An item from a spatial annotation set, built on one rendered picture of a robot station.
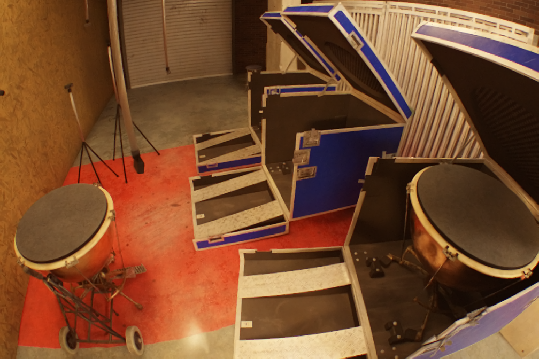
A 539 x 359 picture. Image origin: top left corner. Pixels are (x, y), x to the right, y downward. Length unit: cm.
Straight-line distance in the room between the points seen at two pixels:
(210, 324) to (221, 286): 32
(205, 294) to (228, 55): 653
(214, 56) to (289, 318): 673
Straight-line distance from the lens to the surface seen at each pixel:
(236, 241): 214
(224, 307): 187
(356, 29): 168
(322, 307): 186
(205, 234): 224
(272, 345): 169
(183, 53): 731
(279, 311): 182
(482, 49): 101
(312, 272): 188
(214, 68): 749
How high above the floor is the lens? 168
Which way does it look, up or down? 31 degrees down
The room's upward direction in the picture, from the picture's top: 1 degrees clockwise
